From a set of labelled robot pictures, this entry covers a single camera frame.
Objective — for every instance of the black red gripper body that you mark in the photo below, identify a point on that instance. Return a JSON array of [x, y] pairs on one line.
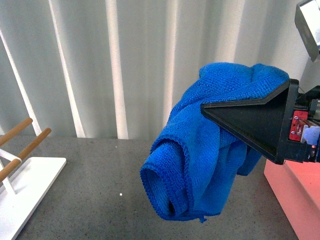
[[301, 126]]

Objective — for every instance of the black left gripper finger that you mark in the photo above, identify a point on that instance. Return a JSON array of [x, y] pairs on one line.
[[264, 124]]

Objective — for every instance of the blue microfiber cloth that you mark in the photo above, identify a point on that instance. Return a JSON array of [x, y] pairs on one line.
[[193, 162]]

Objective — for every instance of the pink plastic box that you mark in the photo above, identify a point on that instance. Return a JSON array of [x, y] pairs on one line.
[[297, 189]]

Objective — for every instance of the white pleated curtain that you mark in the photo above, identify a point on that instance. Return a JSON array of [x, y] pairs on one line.
[[115, 68]]

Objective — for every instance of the white wooden towel rack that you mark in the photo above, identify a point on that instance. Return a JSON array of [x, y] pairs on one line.
[[25, 181]]

